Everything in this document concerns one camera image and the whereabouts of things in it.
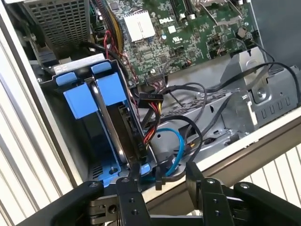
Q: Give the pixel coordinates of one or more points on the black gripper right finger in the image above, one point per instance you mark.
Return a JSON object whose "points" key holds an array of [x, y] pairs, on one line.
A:
{"points": [[216, 204]]}

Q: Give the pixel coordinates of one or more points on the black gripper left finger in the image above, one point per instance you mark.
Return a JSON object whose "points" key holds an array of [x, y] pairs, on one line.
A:
{"points": [[131, 204]]}

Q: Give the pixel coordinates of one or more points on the hard disk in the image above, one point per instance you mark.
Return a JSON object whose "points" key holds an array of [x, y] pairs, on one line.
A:
{"points": [[110, 87], [80, 101]]}

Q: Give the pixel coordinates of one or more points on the disk bay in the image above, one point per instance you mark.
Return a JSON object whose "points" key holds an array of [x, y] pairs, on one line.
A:
{"points": [[77, 62]]}

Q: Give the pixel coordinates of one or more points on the metal drive cage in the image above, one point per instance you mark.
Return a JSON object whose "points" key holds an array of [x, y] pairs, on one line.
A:
{"points": [[270, 103]]}

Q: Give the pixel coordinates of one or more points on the green motherboard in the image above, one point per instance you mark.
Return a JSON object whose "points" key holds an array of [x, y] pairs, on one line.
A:
{"points": [[188, 47]]}

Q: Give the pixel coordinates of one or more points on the silver chipset heatsink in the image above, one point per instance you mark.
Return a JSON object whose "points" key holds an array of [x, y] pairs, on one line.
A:
{"points": [[138, 27]]}

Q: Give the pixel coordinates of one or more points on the open grey PC case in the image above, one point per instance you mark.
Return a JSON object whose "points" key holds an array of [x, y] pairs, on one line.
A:
{"points": [[277, 23]]}

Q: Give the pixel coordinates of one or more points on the silver power supply unit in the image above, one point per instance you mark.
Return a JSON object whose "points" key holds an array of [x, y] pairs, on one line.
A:
{"points": [[61, 23]]}

